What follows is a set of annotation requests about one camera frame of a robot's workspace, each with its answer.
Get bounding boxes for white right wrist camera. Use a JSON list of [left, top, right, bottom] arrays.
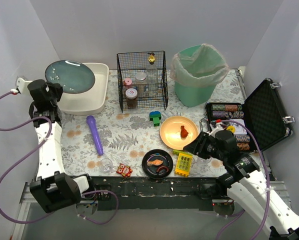
[[209, 119, 227, 137]]

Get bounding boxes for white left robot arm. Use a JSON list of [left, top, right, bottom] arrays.
[[27, 79, 91, 213]]

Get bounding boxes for black wire basket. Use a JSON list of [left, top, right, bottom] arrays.
[[116, 50, 169, 111]]

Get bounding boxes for red owl toy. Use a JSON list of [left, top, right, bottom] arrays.
[[116, 163, 133, 178]]

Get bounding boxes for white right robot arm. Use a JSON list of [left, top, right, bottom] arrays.
[[183, 130, 299, 240]]

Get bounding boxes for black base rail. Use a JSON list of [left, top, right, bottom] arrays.
[[79, 176, 235, 215]]

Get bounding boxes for clear glass bottle gold cap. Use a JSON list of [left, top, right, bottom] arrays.
[[146, 52, 158, 98]]

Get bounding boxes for pink lid toothpick jar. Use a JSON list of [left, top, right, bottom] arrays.
[[123, 78, 133, 89]]

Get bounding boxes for green blue toy block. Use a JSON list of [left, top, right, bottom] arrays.
[[149, 111, 162, 127]]

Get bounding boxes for left clear glass cup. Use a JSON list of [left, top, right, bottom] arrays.
[[99, 158, 113, 174]]

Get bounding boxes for blue orange chip stack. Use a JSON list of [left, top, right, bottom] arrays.
[[234, 134, 251, 143]]

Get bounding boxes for blue orange loose chips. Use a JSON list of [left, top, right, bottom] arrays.
[[228, 111, 245, 119]]

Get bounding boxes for orange black chip stack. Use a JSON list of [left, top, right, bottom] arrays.
[[237, 142, 250, 152]]

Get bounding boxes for yellow green toy window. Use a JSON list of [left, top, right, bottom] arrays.
[[173, 149, 193, 178]]

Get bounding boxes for red chip stack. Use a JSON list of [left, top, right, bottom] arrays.
[[224, 104, 243, 112]]

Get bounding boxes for right clear glass cup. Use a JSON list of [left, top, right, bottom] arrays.
[[197, 157, 212, 165]]

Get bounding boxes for small black plate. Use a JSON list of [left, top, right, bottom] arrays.
[[142, 149, 174, 180]]

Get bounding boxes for brown sauce jar white lid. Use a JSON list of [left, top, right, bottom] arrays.
[[125, 88, 138, 108]]

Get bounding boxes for yellow plate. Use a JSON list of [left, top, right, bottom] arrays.
[[159, 116, 199, 151]]

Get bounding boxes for purple toy piece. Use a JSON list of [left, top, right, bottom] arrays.
[[86, 115, 104, 156]]

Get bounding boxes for white rectangular basin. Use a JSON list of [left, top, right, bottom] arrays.
[[57, 62, 109, 116]]

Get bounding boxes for black poker chip case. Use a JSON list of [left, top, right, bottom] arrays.
[[205, 78, 294, 151]]

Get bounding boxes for blue ceramic plate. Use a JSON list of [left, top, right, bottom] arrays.
[[45, 60, 96, 94]]

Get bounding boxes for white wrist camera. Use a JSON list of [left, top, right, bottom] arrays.
[[209, 119, 227, 137], [10, 76, 33, 96]]

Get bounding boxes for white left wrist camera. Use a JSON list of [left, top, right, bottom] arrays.
[[10, 76, 33, 96]]

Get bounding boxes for deck of playing cards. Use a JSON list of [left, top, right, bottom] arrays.
[[230, 118, 247, 135]]

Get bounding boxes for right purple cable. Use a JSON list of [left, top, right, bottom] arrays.
[[214, 119, 272, 240]]

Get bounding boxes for yellow big blind button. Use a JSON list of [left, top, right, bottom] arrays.
[[226, 125, 236, 134]]

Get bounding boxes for dark red sausage piece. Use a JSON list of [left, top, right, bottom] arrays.
[[156, 165, 170, 174]]

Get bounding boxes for clear glass cup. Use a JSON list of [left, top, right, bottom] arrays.
[[197, 157, 212, 165], [99, 158, 113, 174]]

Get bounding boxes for silver lid pepper jar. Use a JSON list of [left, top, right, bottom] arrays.
[[135, 71, 148, 97]]

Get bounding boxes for red chicken drumstick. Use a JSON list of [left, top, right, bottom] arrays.
[[180, 125, 189, 139]]

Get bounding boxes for purple chip stack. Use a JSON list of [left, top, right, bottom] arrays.
[[212, 111, 229, 119]]

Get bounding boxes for clear plastic bin liner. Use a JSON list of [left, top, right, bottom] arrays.
[[170, 43, 230, 88]]

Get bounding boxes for green blue chip stack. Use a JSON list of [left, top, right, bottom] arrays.
[[211, 104, 226, 112]]

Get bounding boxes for green trash bin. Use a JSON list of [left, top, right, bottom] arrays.
[[173, 44, 228, 108]]

